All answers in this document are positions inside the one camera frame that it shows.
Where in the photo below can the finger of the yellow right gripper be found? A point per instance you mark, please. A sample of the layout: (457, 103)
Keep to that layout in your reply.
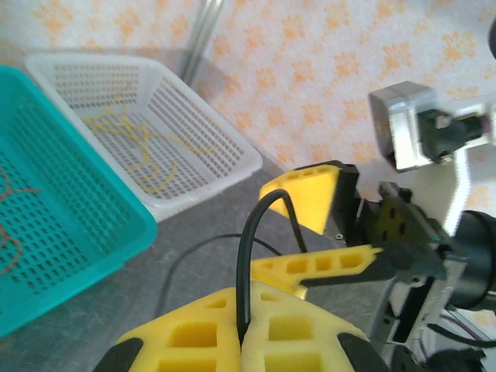
(310, 197)
(334, 267)

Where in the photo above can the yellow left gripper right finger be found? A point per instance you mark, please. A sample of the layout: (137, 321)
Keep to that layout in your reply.
(325, 333)

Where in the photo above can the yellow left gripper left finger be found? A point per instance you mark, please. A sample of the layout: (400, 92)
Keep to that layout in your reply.
(224, 348)

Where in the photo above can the white plastic basket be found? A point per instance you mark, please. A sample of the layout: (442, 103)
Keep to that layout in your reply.
(248, 155)

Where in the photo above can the teal plastic basket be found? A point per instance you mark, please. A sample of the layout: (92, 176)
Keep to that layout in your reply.
(116, 217)

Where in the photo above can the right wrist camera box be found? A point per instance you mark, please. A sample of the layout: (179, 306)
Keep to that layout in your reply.
(407, 131)

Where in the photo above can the aluminium frame post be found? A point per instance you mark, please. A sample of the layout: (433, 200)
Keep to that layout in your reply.
(203, 38)

